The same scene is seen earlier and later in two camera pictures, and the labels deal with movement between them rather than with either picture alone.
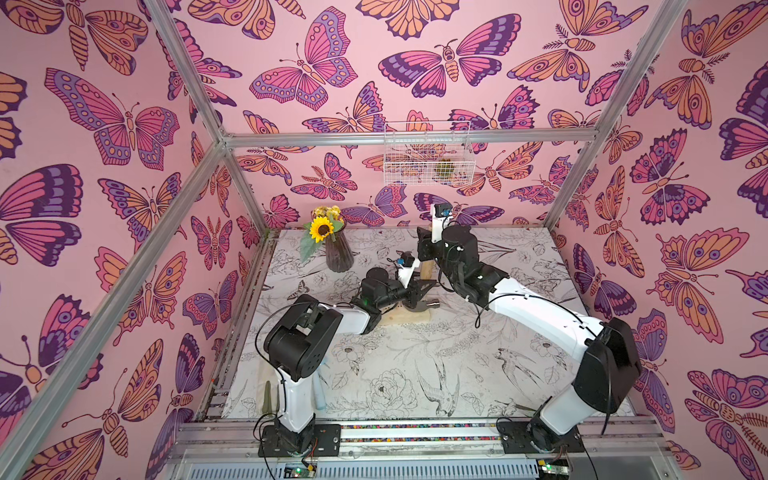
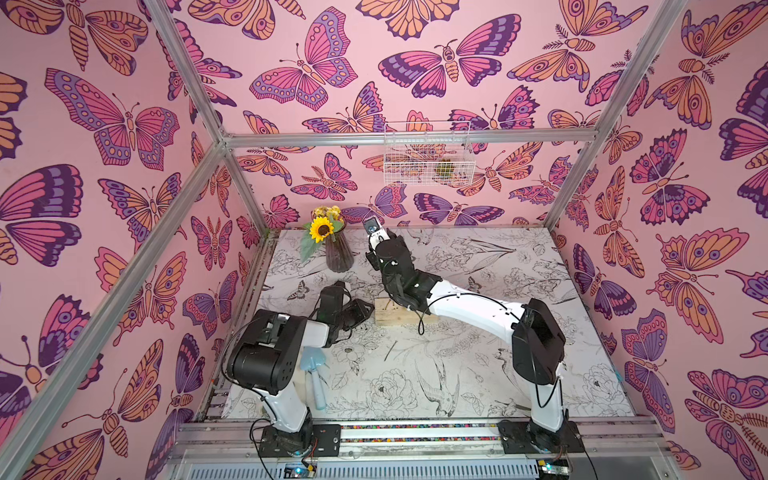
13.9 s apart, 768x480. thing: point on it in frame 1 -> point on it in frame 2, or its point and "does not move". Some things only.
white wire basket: x=428 y=153 does not move
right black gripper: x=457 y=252 -> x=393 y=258
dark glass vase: x=339 y=253 does not move
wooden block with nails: x=401 y=314 does not move
